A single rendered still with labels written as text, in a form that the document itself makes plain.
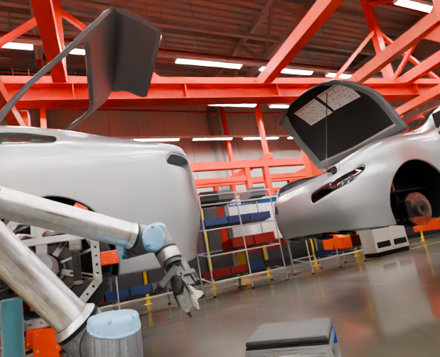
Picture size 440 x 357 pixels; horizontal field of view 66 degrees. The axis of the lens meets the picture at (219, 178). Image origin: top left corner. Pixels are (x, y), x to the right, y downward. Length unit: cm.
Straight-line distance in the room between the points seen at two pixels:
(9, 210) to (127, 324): 45
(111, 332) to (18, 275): 33
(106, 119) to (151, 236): 1162
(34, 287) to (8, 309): 64
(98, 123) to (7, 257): 1153
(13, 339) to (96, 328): 80
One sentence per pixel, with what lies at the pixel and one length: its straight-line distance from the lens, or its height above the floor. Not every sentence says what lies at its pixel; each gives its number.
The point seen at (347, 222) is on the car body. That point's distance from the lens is 343.
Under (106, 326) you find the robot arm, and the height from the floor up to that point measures 63.
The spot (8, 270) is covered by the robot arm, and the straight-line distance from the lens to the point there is 120.
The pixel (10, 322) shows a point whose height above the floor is 64.
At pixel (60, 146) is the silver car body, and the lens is 255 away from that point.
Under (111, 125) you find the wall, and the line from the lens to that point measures 1265.
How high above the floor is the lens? 78
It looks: 12 degrees up
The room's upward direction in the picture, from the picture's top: 10 degrees counter-clockwise
